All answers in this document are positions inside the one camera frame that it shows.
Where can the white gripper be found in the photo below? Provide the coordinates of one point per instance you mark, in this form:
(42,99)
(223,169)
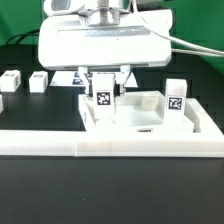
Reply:
(140,40)

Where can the white square table top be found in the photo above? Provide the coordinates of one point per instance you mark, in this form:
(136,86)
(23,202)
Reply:
(134,112)

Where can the white sheet with tags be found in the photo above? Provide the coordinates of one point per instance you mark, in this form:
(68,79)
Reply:
(72,78)

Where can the white part at left edge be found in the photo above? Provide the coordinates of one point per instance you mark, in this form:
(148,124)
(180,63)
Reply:
(1,104)

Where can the white L-shaped obstacle fence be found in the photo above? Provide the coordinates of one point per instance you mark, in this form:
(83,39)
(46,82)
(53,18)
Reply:
(207,142)

